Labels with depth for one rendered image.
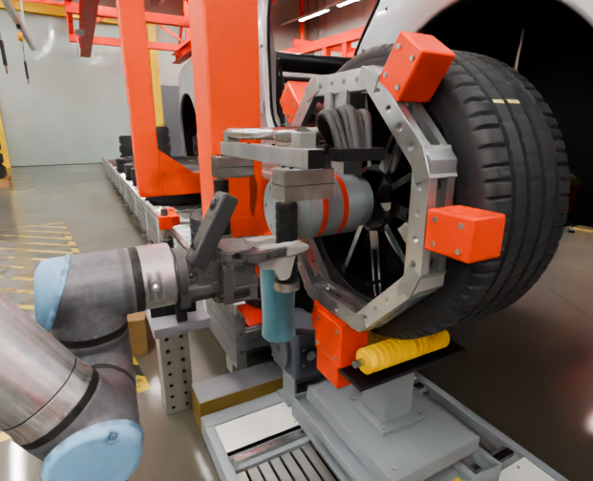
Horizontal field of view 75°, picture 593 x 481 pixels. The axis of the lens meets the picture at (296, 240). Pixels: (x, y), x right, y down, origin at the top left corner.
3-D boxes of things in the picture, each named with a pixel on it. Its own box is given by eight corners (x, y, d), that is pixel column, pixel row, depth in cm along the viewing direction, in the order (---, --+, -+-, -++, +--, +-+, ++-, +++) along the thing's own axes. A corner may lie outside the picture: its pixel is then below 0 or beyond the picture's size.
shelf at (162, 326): (211, 326, 121) (211, 317, 120) (154, 340, 113) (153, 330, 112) (180, 281, 157) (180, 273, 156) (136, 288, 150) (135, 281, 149)
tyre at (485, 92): (575, 353, 76) (574, -5, 69) (497, 390, 65) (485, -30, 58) (366, 292, 134) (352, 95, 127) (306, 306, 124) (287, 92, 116)
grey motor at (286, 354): (391, 386, 146) (397, 301, 136) (290, 426, 127) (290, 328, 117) (361, 362, 161) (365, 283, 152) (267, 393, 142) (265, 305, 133)
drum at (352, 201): (375, 237, 86) (379, 172, 82) (289, 250, 76) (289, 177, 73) (339, 223, 98) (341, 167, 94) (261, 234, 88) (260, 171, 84)
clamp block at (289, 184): (334, 198, 63) (335, 165, 62) (285, 203, 59) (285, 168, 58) (318, 194, 68) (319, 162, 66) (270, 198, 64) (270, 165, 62)
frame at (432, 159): (436, 363, 74) (472, 52, 59) (411, 373, 71) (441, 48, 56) (300, 274, 121) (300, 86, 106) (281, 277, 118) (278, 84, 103)
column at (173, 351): (194, 406, 147) (185, 304, 136) (167, 415, 143) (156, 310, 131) (188, 391, 156) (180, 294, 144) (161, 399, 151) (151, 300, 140)
